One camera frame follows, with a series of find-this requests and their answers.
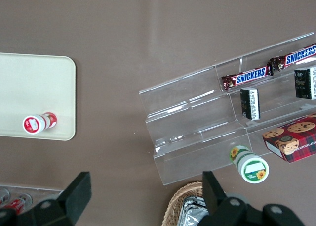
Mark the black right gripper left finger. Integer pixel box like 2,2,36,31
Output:
0,171,92,226

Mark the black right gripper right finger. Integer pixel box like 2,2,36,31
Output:
199,171,306,226

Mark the woven wicker basket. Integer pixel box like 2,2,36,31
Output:
161,181,210,226

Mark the clear plastic container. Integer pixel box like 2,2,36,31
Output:
0,183,62,212

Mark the silver foil wrapped package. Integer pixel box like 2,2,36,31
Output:
177,195,210,226

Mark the green sunflower yogurt bottle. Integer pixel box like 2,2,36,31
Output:
229,145,270,183

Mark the red tartan cookie box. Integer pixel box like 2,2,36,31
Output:
262,113,316,164

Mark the clear acrylic tiered display stand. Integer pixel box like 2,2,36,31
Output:
138,32,316,186

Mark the small black box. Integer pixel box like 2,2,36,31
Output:
240,87,261,121
294,67,316,100

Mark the white cutting board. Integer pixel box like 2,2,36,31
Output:
0,52,77,141

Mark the Snickers chocolate bar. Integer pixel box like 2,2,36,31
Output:
269,42,316,72
221,65,274,92

